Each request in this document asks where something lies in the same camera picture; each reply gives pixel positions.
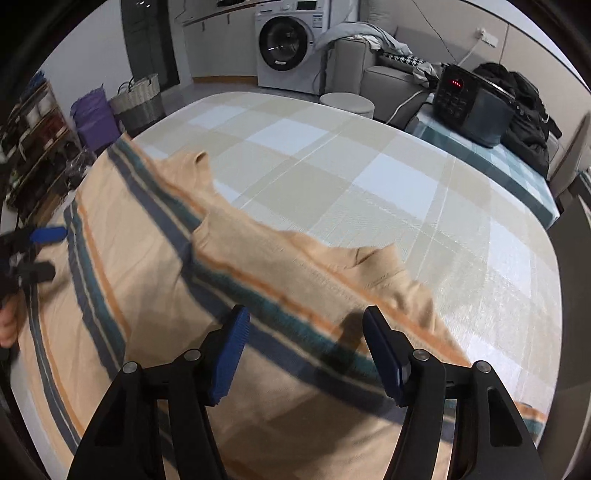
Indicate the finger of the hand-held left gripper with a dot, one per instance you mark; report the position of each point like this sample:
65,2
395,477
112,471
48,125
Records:
34,273
46,235

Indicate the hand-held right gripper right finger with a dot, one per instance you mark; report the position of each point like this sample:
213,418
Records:
388,360

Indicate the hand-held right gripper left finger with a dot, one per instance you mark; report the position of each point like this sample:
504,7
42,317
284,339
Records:
228,360

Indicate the striped beige t-shirt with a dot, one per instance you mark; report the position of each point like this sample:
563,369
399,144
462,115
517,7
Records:
138,277

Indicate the person's left hand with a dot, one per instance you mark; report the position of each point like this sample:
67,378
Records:
7,327

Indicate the shoe rack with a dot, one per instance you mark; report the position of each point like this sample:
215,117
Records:
41,138

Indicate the purple bag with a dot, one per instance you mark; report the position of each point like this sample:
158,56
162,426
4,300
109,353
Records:
94,120

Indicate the woven laundry basket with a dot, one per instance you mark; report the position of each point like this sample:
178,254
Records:
138,106

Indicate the checked beige tablecloth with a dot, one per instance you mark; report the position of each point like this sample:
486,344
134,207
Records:
369,184

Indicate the dark glass door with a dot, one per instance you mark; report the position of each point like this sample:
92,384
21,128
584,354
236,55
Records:
150,41

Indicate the kitchen counter cabinet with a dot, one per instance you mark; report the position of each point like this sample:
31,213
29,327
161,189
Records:
217,50

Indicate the round white stool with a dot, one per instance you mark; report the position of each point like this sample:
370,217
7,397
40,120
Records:
346,106

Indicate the black rice cooker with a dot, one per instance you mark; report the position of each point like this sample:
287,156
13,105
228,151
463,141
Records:
480,110

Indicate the black jacket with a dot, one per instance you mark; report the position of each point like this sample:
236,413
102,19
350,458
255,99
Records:
526,115

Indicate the grey sofa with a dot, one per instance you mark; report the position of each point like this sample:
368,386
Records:
383,78

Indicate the grey white garment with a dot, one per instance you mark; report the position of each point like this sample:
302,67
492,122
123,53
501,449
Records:
425,71

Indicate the houndstooth pillow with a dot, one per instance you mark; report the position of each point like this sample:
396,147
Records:
399,58

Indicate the white washing machine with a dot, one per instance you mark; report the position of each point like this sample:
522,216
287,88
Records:
295,46

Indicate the light grey cloth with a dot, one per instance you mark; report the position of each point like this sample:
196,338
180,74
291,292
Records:
351,30

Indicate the white wall socket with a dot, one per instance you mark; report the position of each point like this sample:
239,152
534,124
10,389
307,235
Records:
487,38

